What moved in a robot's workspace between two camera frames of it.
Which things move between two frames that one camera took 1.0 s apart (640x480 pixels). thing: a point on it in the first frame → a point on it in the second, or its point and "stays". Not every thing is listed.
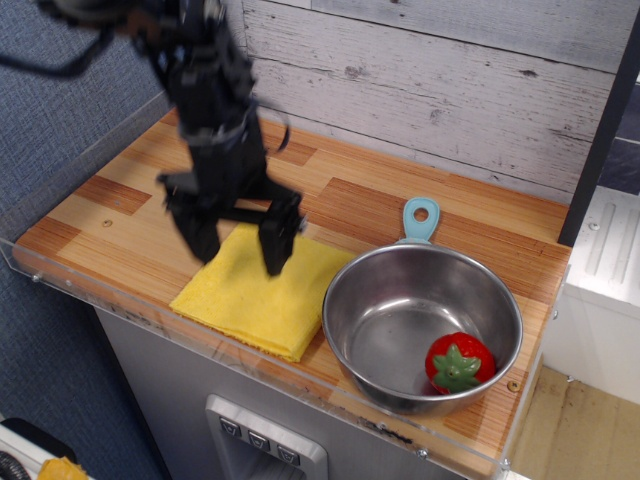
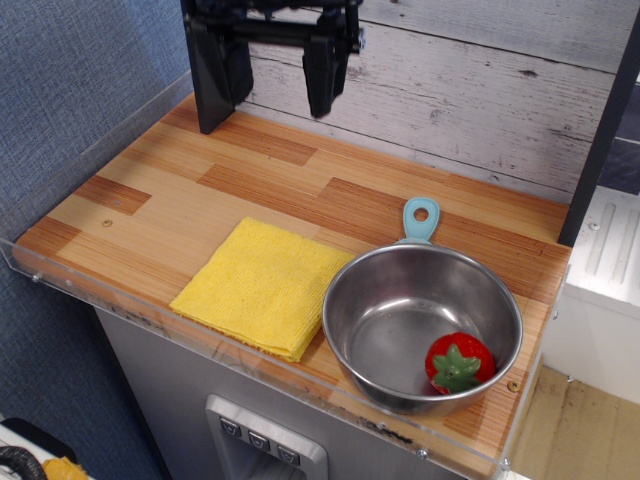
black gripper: [228, 173] → [219, 32]
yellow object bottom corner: [61, 469] stays
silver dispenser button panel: [253, 447] stays
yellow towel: [275, 313] stays
